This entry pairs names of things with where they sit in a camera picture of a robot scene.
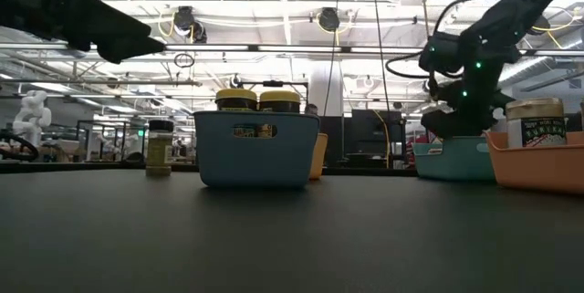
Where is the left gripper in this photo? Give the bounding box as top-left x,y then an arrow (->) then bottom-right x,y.
26,0 -> 166,65

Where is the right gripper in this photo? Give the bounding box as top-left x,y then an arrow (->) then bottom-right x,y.
420,62 -> 516,139

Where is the furikake jar gold lid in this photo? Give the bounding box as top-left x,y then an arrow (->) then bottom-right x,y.
505,97 -> 568,149

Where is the dark spice can yellow lid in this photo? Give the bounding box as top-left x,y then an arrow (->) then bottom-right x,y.
214,88 -> 259,139
257,89 -> 302,139

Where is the teal plastic bin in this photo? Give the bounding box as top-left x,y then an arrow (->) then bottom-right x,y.
412,136 -> 496,183

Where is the orange plastic bin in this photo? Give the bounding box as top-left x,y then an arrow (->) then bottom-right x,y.
484,129 -> 584,194

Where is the black cabinet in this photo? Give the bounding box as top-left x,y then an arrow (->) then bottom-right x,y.
341,109 -> 407,170

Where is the green herb jar black lid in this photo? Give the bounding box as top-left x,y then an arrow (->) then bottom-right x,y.
145,119 -> 175,177

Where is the yellow plastic bin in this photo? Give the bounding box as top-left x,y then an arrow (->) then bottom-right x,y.
308,131 -> 329,181

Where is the black round hoop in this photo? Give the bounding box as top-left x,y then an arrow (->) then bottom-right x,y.
0,131 -> 40,162

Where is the blue plastic bin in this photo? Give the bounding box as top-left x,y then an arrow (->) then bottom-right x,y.
193,110 -> 321,189

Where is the black ceiling cable reel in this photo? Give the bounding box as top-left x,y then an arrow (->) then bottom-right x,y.
528,12 -> 554,37
318,6 -> 342,33
172,5 -> 208,44

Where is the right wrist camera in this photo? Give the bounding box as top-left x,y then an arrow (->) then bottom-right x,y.
418,32 -> 463,75

